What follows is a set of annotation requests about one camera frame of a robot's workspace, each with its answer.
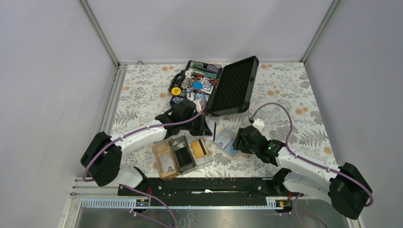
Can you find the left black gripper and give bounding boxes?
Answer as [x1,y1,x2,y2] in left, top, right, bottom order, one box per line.
[181,111,212,136]

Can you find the gold magnetic stripe cards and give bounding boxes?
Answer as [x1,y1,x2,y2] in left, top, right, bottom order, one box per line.
[191,139,208,159]

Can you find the white VIP card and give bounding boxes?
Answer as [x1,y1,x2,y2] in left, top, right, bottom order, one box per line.
[214,128,236,150]

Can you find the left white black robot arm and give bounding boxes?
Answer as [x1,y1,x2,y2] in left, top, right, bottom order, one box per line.
[80,98,206,195]

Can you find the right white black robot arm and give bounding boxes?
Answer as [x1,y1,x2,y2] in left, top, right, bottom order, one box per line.
[232,126,373,220]

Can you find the clear transparent card holder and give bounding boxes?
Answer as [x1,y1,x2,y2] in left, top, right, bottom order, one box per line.
[188,137,213,169]

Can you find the smoky black card holder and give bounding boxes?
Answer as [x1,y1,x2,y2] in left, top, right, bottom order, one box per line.
[169,136,196,175]

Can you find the black VIP cards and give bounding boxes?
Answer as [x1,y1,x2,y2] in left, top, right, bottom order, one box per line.
[175,147,193,168]

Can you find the blue playing card deck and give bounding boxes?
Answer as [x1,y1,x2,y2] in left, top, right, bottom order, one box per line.
[200,78,214,95]

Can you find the amber transparent card holder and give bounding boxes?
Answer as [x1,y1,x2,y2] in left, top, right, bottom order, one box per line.
[152,141,179,181]

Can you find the silver magnetic stripe cards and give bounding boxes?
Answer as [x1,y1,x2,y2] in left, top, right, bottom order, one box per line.
[160,153,176,173]

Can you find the black poker chip case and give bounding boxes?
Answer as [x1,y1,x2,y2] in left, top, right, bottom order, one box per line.
[168,56,259,117]

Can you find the blue round poker chip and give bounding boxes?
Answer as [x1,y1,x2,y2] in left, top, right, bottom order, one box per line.
[193,82,203,90]

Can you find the yellow round poker chip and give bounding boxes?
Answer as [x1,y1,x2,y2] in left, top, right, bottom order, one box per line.
[171,87,182,96]

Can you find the floral patterned table mat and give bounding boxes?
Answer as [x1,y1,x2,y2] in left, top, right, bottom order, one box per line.
[111,63,336,178]

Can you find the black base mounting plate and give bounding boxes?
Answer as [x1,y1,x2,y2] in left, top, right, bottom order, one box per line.
[117,178,297,207]

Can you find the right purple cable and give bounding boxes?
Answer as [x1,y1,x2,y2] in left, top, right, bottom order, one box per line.
[249,102,375,208]

